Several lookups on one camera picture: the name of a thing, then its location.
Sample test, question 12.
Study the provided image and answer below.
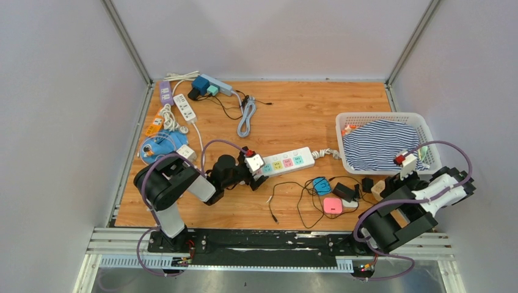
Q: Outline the white power strip blue USB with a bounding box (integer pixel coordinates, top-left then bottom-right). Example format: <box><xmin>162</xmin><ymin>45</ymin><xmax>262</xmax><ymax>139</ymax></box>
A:
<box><xmin>252</xmin><ymin>146</ymin><xmax>341</xmax><ymax>178</ymax></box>

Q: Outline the light blue cable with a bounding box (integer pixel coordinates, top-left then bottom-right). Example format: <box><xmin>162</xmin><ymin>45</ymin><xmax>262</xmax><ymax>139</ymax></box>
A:
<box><xmin>236</xmin><ymin>96</ymin><xmax>258</xmax><ymax>139</ymax></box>

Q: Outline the black charger with cable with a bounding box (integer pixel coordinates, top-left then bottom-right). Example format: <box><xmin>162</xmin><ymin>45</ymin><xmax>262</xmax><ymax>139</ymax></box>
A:
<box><xmin>268</xmin><ymin>179</ymin><xmax>361</xmax><ymax>230</ymax></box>

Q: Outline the white cube adapter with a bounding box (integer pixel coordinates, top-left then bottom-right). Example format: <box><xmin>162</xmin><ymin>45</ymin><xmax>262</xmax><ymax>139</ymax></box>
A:
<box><xmin>176</xmin><ymin>144</ymin><xmax>197</xmax><ymax>162</ymax></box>

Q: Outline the wooden cube adapter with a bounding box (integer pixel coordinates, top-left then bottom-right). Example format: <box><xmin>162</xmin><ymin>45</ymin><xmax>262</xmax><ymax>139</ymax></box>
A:
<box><xmin>371</xmin><ymin>180</ymin><xmax>385</xmax><ymax>201</ymax></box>

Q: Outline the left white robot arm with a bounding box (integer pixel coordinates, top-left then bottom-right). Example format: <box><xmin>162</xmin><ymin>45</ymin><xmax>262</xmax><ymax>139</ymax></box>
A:
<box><xmin>133</xmin><ymin>151</ymin><xmax>267</xmax><ymax>252</ymax></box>

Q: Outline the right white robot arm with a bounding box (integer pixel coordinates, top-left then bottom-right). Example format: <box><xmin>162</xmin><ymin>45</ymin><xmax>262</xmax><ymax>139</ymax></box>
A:
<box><xmin>348</xmin><ymin>167</ymin><xmax>476</xmax><ymax>255</ymax></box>

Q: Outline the white square charger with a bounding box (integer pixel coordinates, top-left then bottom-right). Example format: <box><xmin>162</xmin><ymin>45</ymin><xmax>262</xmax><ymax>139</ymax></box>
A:
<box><xmin>341</xmin><ymin>200</ymin><xmax>359</xmax><ymax>209</ymax></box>

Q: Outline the striped blue white cloth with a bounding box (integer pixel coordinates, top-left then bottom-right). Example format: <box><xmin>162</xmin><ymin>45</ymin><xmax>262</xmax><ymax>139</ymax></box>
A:
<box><xmin>343</xmin><ymin>120</ymin><xmax>420</xmax><ymax>172</ymax></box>

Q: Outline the white plastic basket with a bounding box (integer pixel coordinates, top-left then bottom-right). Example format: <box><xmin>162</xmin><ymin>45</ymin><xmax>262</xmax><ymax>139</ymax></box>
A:
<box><xmin>335</xmin><ymin>112</ymin><xmax>433</xmax><ymax>175</ymax></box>

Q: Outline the pink square charger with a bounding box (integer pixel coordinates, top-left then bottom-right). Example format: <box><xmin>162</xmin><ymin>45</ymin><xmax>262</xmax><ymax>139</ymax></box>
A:
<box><xmin>323</xmin><ymin>197</ymin><xmax>343</xmax><ymax>215</ymax></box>

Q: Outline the small blue charger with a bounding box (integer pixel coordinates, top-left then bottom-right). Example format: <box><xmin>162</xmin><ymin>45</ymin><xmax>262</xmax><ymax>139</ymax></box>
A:
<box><xmin>312</xmin><ymin>177</ymin><xmax>332</xmax><ymax>197</ymax></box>

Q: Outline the floral orange cloth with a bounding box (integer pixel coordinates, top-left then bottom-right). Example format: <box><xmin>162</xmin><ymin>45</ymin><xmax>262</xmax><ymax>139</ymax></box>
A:
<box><xmin>340</xmin><ymin>125</ymin><xmax>358</xmax><ymax>137</ymax></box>

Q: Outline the light blue power strip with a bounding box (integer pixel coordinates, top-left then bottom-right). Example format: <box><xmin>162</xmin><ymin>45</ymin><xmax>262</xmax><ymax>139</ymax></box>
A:
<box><xmin>200</xmin><ymin>74</ymin><xmax>233</xmax><ymax>96</ymax></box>

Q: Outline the orange power strip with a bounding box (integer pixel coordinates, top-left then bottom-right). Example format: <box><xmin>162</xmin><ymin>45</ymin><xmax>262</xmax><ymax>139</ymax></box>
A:
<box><xmin>144</xmin><ymin>113</ymin><xmax>164</xmax><ymax>137</ymax></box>

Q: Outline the dark blue cube adapter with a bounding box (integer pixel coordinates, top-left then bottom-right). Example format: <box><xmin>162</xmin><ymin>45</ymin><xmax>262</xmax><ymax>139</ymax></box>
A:
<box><xmin>191</xmin><ymin>76</ymin><xmax>210</xmax><ymax>96</ymax></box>

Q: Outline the purple power strip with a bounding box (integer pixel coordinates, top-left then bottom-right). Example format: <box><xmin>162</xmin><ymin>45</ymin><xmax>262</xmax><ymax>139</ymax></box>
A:
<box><xmin>158</xmin><ymin>81</ymin><xmax>174</xmax><ymax>106</ymax></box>

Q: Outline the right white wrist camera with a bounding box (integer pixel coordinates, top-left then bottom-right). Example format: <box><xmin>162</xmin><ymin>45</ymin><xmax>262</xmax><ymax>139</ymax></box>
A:
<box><xmin>396</xmin><ymin>153</ymin><xmax>417</xmax><ymax>179</ymax></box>

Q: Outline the black mounting rail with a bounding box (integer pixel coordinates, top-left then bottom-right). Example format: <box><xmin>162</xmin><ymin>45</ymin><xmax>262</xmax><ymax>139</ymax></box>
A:
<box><xmin>145</xmin><ymin>228</ymin><xmax>385</xmax><ymax>268</ymax></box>

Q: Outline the white power strip with cord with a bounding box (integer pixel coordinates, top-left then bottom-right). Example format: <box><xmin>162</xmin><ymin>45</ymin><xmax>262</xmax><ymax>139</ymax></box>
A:
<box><xmin>173</xmin><ymin>94</ymin><xmax>197</xmax><ymax>124</ymax></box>

